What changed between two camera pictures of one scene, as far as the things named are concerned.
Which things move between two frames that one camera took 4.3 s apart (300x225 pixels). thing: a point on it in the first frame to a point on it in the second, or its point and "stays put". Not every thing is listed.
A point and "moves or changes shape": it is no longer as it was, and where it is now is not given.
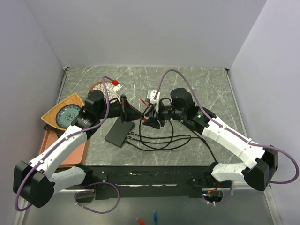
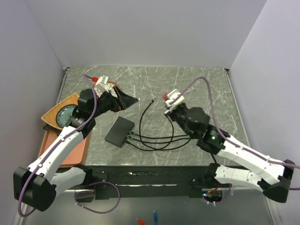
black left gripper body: x=116 y=110 to x=106 y=103
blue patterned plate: x=66 y=114 stays put
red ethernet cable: x=145 y=119 to x=165 y=96
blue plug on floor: x=155 y=215 stays put
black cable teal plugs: x=190 y=138 moves or changes shape
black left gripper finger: x=132 y=114 to x=124 y=101
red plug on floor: x=140 y=221 stays put
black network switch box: x=118 y=132 stays put
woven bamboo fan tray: x=50 y=116 stays put
